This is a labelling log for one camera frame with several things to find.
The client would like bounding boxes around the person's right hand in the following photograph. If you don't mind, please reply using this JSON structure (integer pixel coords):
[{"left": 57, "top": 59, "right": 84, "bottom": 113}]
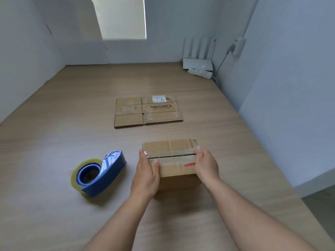
[{"left": 194, "top": 145, "right": 220, "bottom": 189}]

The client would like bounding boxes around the person's left hand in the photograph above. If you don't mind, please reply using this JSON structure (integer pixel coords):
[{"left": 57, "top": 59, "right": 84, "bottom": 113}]
[{"left": 130, "top": 149, "right": 161, "bottom": 201}]

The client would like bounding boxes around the peeled-surface cardboard box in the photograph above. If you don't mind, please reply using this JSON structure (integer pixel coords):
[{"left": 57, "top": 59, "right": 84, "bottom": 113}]
[{"left": 142, "top": 138, "right": 202, "bottom": 192}]

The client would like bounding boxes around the blue tape dispenser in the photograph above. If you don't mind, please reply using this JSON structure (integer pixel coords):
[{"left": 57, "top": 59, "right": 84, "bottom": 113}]
[{"left": 76, "top": 150, "right": 127, "bottom": 198}]

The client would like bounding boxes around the clear yellowish tape roll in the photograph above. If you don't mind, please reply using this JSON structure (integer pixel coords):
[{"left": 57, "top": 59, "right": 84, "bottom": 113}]
[{"left": 70, "top": 158, "right": 103, "bottom": 194}]

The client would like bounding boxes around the black-lettered cardboard box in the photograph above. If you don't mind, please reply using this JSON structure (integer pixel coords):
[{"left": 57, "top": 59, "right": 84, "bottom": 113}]
[{"left": 114, "top": 94, "right": 184, "bottom": 128}]

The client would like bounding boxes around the person's left forearm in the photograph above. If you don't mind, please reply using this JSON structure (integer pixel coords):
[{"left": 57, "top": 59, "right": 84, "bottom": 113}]
[{"left": 83, "top": 192, "right": 152, "bottom": 251}]

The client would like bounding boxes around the person's right forearm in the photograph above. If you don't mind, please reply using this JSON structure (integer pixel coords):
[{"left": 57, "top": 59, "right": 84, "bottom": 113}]
[{"left": 205, "top": 178, "right": 319, "bottom": 251}]

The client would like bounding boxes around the white power strip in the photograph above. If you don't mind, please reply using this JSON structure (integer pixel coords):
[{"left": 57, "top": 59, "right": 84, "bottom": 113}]
[{"left": 187, "top": 65, "right": 213, "bottom": 80}]

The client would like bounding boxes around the white router with antennas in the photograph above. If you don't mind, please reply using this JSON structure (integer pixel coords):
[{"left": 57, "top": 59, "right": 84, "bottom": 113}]
[{"left": 182, "top": 37, "right": 218, "bottom": 70}]

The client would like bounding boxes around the bright window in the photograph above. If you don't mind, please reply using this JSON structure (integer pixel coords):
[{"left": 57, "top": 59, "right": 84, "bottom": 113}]
[{"left": 91, "top": 0, "right": 147, "bottom": 40}]

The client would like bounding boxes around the white foam partition board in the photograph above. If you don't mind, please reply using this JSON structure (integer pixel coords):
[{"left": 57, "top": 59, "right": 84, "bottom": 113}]
[{"left": 0, "top": 0, "right": 66, "bottom": 123}]

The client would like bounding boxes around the grey power cable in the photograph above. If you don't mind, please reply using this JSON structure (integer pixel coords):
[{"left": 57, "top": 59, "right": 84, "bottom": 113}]
[{"left": 212, "top": 45, "right": 236, "bottom": 84}]

